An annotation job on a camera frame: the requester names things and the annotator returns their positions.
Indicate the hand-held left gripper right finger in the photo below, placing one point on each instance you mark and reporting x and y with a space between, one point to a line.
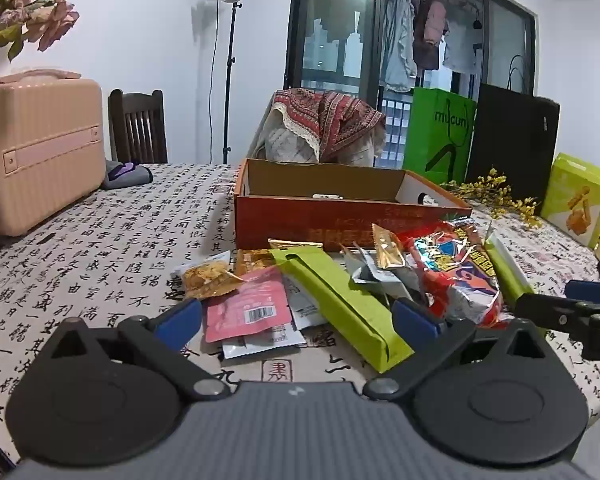
412 322

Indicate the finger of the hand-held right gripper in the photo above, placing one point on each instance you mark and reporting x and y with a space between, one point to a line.
545 310
592 291

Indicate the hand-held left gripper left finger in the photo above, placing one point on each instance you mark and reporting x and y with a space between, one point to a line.
180 322

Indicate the dark grey snack packet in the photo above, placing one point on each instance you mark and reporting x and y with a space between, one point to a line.
400 287

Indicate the long green snack box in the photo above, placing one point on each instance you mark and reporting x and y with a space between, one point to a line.
510 275
330 295

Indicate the yellow clear snack packet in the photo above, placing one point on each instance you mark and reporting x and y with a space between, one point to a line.
210 280

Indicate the silver snack packet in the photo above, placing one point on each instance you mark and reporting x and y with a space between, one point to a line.
372 272

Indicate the large red snack bag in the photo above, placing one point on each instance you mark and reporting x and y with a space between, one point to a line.
445 265

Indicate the pink snack packet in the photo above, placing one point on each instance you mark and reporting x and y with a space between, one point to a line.
245 310

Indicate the small gold snack packet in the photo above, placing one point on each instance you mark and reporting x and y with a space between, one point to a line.
387 250

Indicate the white barcode snack packet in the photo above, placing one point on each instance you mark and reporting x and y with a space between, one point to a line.
260 347

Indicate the clear bag of bread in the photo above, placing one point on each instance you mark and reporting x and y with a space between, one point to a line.
252 261

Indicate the white labelled snack packet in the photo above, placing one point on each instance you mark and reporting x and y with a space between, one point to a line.
305 310

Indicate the orange cardboard box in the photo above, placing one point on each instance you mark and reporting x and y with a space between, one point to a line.
290 220

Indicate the light green carton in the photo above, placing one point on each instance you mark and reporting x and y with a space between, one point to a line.
575 195

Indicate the calligraphy print tablecloth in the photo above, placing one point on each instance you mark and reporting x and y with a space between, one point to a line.
105 260

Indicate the yellow dried flower sprig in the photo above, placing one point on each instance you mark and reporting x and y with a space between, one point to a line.
485 187

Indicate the small white packet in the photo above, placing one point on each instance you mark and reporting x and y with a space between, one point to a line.
325 196

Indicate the grey purple pouch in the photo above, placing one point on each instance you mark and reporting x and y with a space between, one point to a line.
130 175

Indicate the black paper bag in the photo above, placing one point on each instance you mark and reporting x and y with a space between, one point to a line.
515 145

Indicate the green paper bag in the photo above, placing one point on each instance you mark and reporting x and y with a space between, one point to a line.
430 130

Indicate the dark wooden chair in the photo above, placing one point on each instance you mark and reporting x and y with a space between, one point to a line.
137 125

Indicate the pink hard suitcase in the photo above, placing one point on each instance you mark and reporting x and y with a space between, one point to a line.
40 160

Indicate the red patterned cloth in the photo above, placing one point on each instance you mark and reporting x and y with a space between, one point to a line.
340 115

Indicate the white hanging garment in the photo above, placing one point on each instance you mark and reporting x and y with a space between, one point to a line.
460 50

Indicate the light grey hanging garment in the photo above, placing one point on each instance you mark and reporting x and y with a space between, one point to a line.
397 45

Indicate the maroon pink hanging garment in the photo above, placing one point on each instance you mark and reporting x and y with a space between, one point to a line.
430 25

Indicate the black framed glass door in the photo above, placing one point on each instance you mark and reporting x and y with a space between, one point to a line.
330 10

